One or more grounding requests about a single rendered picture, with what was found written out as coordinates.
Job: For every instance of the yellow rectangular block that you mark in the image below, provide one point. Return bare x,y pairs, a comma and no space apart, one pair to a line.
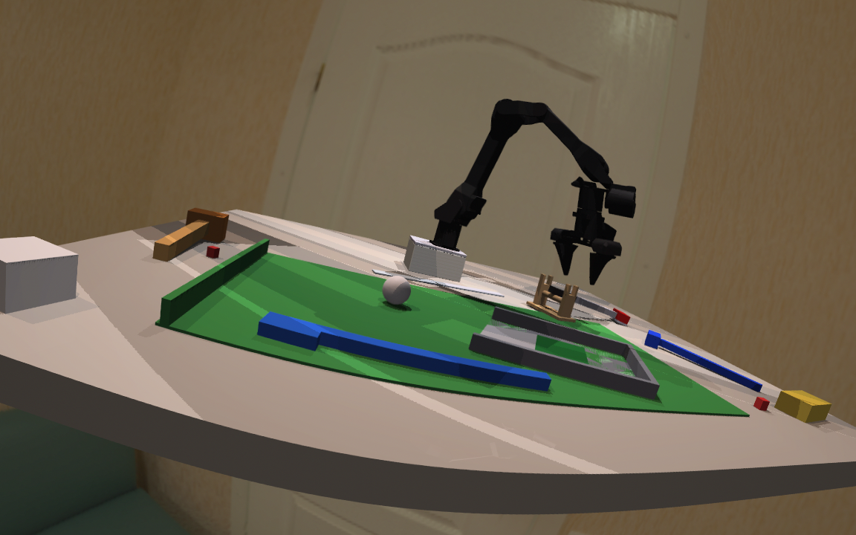
803,406

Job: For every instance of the red putter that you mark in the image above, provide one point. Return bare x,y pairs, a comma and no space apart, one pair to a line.
615,314

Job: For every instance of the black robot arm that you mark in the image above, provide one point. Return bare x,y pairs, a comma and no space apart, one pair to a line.
466,201

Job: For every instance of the green flat mat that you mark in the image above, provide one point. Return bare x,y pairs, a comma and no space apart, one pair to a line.
430,320

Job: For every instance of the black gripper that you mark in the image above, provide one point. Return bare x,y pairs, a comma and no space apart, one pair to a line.
587,227

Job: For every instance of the white golf ball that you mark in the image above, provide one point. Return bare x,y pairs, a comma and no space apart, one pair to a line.
396,290

